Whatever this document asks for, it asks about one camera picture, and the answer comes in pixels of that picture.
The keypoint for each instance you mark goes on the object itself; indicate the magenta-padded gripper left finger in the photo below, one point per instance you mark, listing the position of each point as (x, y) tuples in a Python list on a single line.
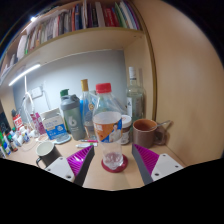
[(78, 161)]

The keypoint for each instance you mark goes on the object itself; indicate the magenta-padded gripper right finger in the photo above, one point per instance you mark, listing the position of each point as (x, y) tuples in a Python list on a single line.
[(146, 159)]

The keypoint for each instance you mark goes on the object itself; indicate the clear red-capped drink bottle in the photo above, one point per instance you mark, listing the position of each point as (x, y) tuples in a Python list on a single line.
[(107, 126)]

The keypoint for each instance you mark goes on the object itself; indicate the white marker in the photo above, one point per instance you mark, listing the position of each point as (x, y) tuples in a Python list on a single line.
[(85, 145)]

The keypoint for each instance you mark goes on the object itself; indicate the flat round red coaster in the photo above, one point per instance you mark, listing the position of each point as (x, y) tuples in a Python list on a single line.
[(124, 164)]

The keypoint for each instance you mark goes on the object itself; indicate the pink pen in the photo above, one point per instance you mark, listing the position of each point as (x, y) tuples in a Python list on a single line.
[(88, 141)]

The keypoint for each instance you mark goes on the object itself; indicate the brown mug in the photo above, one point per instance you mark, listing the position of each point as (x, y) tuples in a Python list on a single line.
[(143, 136)]

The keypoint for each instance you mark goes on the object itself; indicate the light blue hairbrush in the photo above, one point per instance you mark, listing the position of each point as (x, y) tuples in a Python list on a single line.
[(63, 139)]

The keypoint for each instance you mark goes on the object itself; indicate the black mug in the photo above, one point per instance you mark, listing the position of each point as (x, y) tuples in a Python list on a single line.
[(48, 154)]

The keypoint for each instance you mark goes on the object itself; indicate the white-lidded brown jar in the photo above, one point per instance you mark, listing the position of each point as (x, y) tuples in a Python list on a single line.
[(126, 130)]

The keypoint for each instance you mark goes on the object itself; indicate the metal spoon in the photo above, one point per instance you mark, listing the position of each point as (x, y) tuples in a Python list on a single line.
[(165, 123)]

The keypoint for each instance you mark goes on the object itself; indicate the blue and white carton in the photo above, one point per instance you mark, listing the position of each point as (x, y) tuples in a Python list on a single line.
[(55, 128)]

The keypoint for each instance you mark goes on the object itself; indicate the grey shaker bottle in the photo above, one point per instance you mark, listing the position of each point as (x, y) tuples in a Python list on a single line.
[(73, 120)]

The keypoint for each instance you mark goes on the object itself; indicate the yellow-capped blue liquid bottle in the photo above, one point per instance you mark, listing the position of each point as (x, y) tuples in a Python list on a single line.
[(86, 110)]

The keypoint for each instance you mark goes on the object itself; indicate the magenta box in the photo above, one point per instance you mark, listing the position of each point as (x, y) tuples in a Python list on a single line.
[(38, 122)]

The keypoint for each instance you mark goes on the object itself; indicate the clear glass bottle white cap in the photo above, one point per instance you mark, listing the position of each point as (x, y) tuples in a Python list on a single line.
[(135, 100)]

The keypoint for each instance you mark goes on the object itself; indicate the red and white can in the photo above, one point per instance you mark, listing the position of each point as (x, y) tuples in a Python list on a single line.
[(17, 122)]

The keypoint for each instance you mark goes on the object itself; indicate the white light bar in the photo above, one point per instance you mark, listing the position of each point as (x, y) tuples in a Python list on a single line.
[(24, 74)]

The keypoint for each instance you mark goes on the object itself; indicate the wooden shelf unit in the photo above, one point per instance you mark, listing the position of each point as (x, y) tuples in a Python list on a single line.
[(83, 40)]

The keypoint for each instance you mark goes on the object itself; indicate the ceiling light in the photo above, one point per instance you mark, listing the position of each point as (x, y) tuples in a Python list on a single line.
[(33, 18)]

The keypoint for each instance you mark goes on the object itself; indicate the white wall socket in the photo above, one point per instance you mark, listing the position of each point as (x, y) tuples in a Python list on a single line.
[(35, 92)]

